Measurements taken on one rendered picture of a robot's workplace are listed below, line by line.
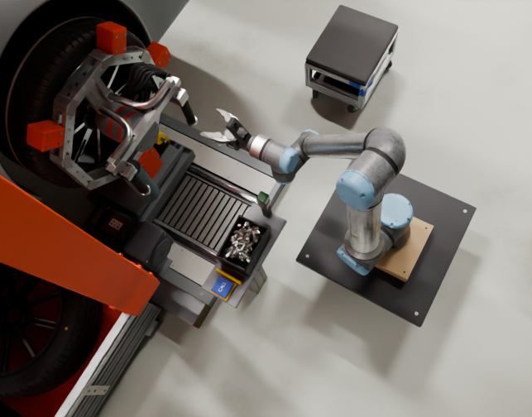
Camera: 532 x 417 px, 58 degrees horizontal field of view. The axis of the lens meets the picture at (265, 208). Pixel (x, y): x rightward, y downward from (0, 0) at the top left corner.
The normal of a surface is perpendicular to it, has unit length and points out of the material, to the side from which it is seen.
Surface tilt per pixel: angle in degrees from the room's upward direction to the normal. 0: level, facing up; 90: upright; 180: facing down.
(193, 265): 0
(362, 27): 0
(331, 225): 0
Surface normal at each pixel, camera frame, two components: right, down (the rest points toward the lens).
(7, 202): 0.86, 0.44
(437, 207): -0.11, -0.35
